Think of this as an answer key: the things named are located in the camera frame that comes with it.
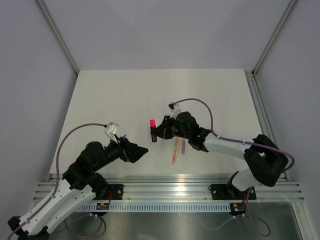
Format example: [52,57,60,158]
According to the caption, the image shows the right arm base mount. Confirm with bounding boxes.
[208,184,257,217]

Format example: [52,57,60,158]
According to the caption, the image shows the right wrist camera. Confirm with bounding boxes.
[168,102,182,119]

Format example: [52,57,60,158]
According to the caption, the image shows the white slotted cable duct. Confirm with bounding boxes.
[75,202,231,213]

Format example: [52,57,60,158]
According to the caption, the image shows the grey purple marker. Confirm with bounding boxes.
[181,139,186,155]

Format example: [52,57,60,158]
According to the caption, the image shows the aluminium side rail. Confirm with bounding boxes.
[244,69,282,157]

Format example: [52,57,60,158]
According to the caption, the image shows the black pink highlighter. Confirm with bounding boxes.
[150,126,157,143]

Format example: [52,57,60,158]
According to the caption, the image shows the thin red pen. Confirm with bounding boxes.
[171,137,179,165]

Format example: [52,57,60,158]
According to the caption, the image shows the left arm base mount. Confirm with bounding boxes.
[94,183,125,218]

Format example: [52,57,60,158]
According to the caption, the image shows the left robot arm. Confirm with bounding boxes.
[8,138,149,240]

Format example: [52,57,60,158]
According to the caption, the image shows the aluminium mounting rail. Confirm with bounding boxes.
[32,173,305,201]

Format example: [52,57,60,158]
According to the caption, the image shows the pink cap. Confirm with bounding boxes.
[149,119,156,128]

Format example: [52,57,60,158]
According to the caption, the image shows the aluminium frame post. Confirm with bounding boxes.
[34,0,80,76]
[251,0,300,77]

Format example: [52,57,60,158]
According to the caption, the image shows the aluminium frame post left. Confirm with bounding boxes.
[34,0,80,76]

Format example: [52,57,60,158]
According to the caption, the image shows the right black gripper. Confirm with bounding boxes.
[152,115,191,140]

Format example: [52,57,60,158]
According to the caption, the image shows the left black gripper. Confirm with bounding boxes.
[92,134,148,172]

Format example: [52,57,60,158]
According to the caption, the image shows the yellow highlighter pen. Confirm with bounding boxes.
[172,138,180,164]

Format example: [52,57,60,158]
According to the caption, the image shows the aluminium frame post right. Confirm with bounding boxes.
[251,0,300,77]

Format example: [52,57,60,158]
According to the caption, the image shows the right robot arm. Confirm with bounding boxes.
[150,112,289,198]

